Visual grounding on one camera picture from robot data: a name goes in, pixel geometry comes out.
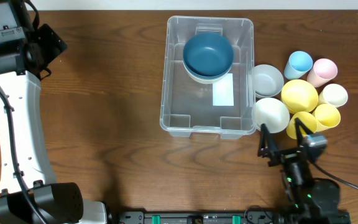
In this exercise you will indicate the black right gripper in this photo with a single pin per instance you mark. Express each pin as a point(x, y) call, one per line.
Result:
point(294, 155)

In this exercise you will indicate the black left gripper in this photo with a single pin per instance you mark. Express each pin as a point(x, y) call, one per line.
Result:
point(55, 43)

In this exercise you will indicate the yellow cup front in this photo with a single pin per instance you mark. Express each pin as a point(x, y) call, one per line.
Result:
point(306, 118)

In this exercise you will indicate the yellow cup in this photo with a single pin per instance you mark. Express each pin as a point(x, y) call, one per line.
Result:
point(327, 117)
point(306, 118)

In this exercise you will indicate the cream beige bowl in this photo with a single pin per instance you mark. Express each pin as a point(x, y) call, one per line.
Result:
point(205, 80)

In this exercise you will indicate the dark blue bowl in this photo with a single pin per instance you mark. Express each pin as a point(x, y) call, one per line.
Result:
point(205, 72)
point(209, 48)

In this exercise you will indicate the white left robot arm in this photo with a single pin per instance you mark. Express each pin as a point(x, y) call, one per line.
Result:
point(29, 191)

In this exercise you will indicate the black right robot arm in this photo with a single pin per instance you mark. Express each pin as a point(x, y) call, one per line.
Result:
point(314, 200)

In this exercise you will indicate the white label in container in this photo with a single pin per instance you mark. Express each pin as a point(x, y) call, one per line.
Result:
point(223, 91)

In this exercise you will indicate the clear plastic storage container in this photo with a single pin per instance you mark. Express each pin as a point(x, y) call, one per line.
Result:
point(186, 105)

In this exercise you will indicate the white small bowl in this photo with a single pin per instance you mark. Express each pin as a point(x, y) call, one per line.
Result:
point(273, 113)

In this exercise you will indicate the yellow small bowl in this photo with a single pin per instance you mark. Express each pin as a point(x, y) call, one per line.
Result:
point(299, 95)

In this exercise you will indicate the yellow cup right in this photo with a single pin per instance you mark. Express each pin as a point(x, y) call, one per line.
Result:
point(327, 117)

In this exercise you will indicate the grey small bowl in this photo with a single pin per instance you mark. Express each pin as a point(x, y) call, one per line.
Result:
point(268, 81)

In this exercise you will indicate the cream white cup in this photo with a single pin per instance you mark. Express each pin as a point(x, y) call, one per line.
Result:
point(333, 94)

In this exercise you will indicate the light blue cup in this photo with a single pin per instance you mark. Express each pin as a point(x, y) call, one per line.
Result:
point(298, 64)

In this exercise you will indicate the pink cup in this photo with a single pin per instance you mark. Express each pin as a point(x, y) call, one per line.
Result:
point(323, 70)

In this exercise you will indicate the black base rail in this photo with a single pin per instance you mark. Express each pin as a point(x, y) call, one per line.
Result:
point(248, 217)

